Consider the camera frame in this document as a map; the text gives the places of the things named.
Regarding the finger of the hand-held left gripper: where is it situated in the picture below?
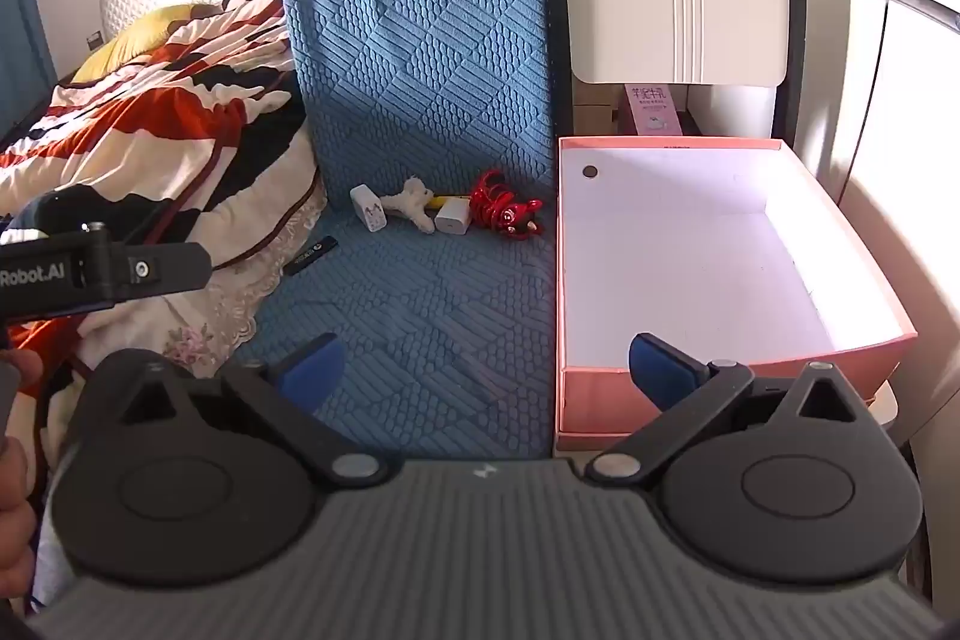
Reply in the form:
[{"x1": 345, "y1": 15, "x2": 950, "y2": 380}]
[{"x1": 112, "y1": 241, "x2": 212, "y2": 298}]

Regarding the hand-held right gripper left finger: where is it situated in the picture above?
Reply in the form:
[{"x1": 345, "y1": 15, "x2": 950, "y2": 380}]
[{"x1": 97, "y1": 332, "x2": 391, "y2": 488}]

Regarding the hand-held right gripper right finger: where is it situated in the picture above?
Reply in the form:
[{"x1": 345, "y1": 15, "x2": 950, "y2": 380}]
[{"x1": 585, "y1": 332, "x2": 871, "y2": 484}]

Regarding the pink cardboard box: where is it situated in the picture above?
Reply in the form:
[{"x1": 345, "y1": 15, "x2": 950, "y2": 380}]
[{"x1": 553, "y1": 135, "x2": 920, "y2": 455}]

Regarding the white charger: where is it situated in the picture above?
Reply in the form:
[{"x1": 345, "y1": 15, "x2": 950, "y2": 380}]
[
  {"x1": 349, "y1": 183, "x2": 386, "y2": 233},
  {"x1": 434, "y1": 197, "x2": 472, "y2": 235}
]

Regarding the white plush toy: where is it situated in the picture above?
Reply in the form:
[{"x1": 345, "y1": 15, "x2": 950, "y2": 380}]
[{"x1": 378, "y1": 176, "x2": 440, "y2": 235}]

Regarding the red and black toy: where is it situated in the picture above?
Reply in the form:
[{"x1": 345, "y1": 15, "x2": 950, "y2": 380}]
[{"x1": 469, "y1": 169, "x2": 545, "y2": 244}]

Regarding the person's left hand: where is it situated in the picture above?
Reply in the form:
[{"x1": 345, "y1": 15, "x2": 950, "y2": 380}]
[{"x1": 0, "y1": 347, "x2": 44, "y2": 611}]

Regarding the black fabric label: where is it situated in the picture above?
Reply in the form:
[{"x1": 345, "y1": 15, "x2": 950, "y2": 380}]
[{"x1": 288, "y1": 236, "x2": 341, "y2": 277}]

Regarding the red black white patterned blanket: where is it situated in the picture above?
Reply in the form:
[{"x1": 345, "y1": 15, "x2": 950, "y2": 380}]
[{"x1": 0, "y1": 0, "x2": 332, "y2": 386}]

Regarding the yellow pillow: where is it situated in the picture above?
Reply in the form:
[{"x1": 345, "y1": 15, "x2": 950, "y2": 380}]
[{"x1": 71, "y1": 5, "x2": 226, "y2": 83}]

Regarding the pink carton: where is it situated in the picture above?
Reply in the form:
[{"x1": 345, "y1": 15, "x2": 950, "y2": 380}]
[{"x1": 615, "y1": 83, "x2": 686, "y2": 139}]

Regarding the blue curtain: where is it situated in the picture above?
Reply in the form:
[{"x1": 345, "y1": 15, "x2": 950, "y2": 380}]
[{"x1": 0, "y1": 0, "x2": 59, "y2": 140}]

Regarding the beige cardboard box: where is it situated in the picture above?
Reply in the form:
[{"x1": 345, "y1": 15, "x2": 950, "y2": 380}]
[{"x1": 571, "y1": 83, "x2": 623, "y2": 136}]

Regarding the blue quilted sofa cover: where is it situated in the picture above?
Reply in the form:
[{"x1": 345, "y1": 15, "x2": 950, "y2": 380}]
[{"x1": 225, "y1": 0, "x2": 572, "y2": 461}]

